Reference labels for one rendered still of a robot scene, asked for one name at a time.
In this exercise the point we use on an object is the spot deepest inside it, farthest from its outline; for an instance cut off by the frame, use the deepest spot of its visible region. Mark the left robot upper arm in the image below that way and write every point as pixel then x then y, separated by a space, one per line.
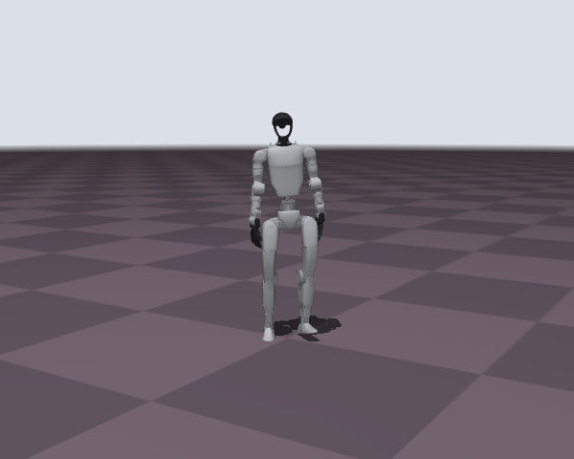
pixel 310 155

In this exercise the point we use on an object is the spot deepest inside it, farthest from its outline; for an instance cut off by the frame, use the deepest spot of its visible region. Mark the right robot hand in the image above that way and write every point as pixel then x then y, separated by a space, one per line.
pixel 255 233

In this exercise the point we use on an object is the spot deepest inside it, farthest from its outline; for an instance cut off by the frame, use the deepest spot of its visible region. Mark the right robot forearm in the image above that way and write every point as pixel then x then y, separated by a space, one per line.
pixel 255 207

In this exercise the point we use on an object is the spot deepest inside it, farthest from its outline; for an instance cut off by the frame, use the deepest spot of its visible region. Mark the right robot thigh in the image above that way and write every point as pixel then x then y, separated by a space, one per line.
pixel 269 244

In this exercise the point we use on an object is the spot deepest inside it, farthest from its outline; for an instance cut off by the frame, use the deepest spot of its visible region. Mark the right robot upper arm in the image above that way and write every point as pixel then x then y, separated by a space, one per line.
pixel 260 156

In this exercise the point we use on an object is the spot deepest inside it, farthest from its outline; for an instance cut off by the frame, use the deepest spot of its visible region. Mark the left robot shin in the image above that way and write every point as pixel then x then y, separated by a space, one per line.
pixel 305 298

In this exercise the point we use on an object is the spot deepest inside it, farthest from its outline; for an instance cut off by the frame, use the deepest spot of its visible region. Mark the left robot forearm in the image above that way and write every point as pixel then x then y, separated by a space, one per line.
pixel 318 202

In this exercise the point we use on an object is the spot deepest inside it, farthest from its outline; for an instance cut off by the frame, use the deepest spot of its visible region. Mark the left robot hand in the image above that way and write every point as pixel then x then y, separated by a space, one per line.
pixel 320 223

